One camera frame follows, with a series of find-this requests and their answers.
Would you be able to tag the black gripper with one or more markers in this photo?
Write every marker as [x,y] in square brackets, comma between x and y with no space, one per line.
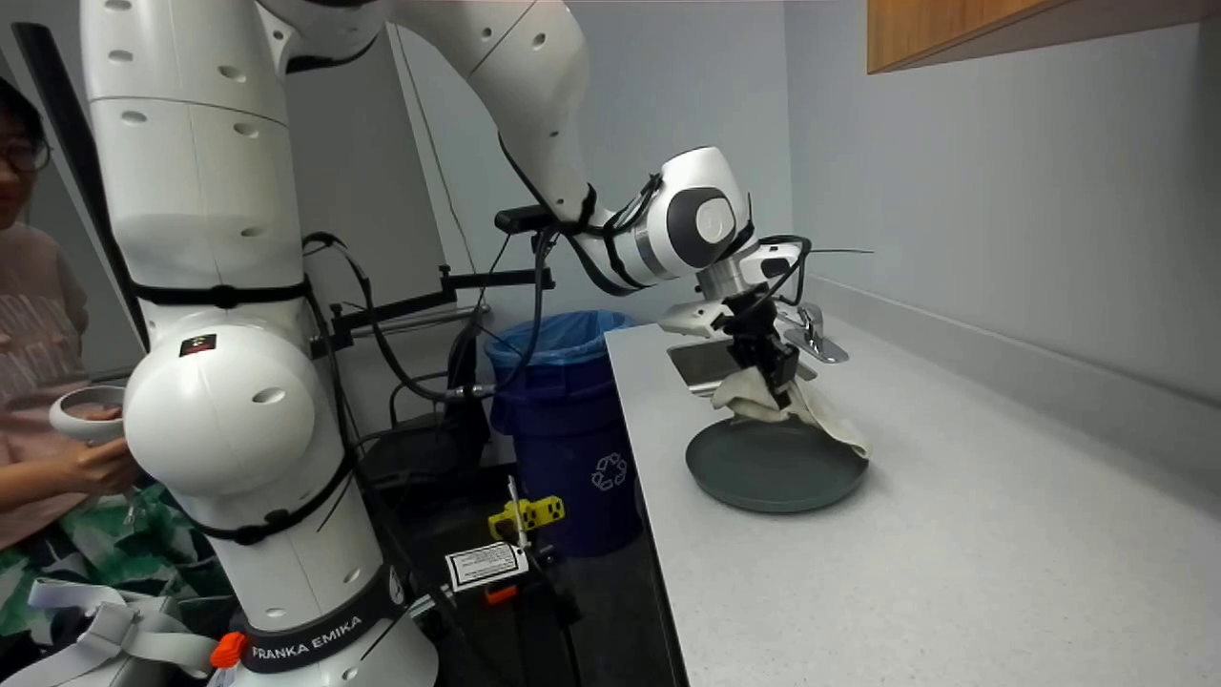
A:
[754,343]

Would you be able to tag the cream cloth towel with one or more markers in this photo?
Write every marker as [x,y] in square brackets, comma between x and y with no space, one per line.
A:
[751,400]

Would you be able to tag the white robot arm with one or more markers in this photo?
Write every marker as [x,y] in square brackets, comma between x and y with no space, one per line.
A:
[228,412]

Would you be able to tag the dark green round plate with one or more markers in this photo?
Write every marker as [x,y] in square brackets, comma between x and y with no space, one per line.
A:
[773,469]

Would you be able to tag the checkerboard calibration board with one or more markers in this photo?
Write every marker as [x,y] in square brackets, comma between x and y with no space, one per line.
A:
[705,363]

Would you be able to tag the blue recycling bin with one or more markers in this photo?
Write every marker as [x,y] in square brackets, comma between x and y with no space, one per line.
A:
[559,408]

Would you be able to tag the person in striped shirt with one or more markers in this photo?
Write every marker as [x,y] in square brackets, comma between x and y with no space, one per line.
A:
[43,320]

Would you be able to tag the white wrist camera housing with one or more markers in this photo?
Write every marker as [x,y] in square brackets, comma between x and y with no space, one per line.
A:
[773,261]

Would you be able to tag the black camera on tripod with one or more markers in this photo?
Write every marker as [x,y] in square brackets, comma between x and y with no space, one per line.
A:
[527,221]

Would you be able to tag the wooden wall cabinet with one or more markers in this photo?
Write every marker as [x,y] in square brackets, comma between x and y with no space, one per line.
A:
[928,31]

